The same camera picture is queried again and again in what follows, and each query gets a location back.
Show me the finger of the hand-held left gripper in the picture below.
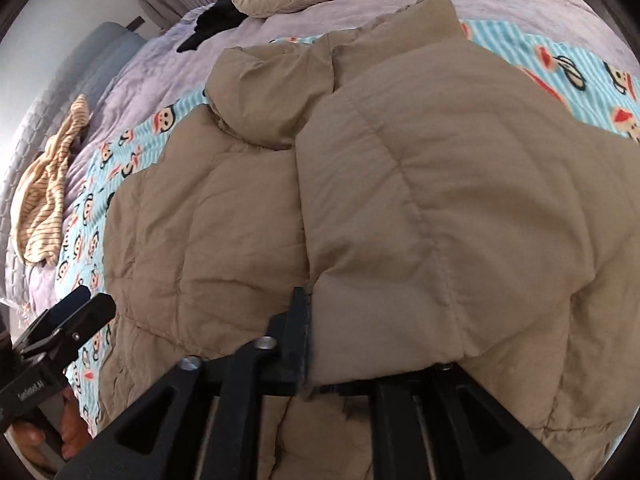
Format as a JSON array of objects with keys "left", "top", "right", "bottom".
[
  {"left": 22, "top": 292, "right": 117, "bottom": 362},
  {"left": 42, "top": 287, "right": 93, "bottom": 332}
]

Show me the blue monkey print blanket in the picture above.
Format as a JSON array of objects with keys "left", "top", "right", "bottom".
[{"left": 52, "top": 17, "right": 640, "bottom": 441}]

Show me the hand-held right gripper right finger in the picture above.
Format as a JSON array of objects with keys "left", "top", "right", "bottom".
[{"left": 372, "top": 361, "right": 574, "bottom": 480}]

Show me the black cloth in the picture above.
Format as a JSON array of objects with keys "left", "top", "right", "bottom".
[{"left": 176, "top": 0, "right": 248, "bottom": 53}]

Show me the beige striped garment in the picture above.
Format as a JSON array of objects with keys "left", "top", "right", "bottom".
[{"left": 10, "top": 94, "right": 92, "bottom": 267}]

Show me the tan puffer jacket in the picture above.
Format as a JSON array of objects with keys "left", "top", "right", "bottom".
[{"left": 97, "top": 0, "right": 640, "bottom": 480}]

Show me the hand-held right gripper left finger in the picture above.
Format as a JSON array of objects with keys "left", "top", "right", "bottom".
[{"left": 51, "top": 287, "right": 312, "bottom": 480}]

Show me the person's left hand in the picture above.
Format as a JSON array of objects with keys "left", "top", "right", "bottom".
[{"left": 11, "top": 399, "right": 95, "bottom": 462}]

